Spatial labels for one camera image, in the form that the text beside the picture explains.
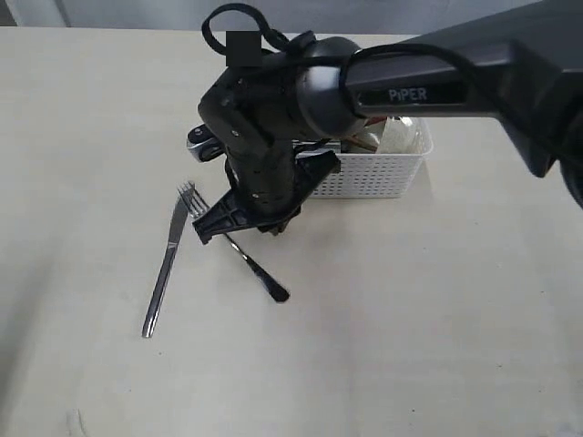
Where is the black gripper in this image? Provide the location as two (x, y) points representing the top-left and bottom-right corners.
(192, 68), (341, 245)

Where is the silver metal fork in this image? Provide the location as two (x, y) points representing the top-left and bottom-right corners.
(178, 181), (291, 303)

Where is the shiny metal container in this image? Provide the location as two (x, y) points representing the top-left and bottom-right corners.
(293, 139), (342, 156)

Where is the white perforated plastic basket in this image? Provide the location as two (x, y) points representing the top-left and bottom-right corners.
(312, 118), (433, 198)

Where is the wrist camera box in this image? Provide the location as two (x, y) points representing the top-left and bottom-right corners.
(187, 125), (225, 163)

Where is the white bowl dark rim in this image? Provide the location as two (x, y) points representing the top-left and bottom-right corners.
(361, 117), (421, 154)

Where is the silver table knife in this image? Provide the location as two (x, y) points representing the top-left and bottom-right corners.
(141, 197), (188, 339)

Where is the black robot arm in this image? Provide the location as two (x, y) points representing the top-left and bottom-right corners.
(194, 1), (582, 242)

